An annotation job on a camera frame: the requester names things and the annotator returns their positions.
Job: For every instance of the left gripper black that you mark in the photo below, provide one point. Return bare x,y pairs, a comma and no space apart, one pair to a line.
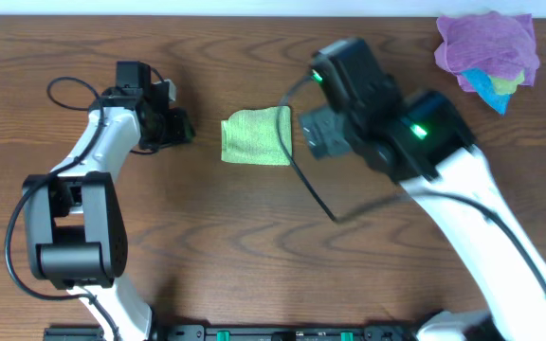
178,125

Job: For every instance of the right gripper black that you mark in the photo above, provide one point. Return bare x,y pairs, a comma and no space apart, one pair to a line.
320,131

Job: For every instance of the green microfiber cloth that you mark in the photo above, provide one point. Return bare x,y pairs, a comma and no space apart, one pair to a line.
250,137

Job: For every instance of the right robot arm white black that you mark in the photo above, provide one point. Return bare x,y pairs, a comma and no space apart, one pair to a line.
425,147

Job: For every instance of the blue cloth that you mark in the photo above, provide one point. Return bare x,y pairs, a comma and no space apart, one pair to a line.
483,86

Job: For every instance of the yellow-green small cloth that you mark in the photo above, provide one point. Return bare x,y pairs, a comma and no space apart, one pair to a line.
505,86

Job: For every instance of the purple cloth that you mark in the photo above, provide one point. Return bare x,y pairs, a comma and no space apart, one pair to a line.
502,46

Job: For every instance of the green clamp on rail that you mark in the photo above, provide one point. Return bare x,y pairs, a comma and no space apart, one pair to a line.
223,336
347,336

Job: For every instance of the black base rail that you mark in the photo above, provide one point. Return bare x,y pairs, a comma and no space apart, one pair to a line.
377,332

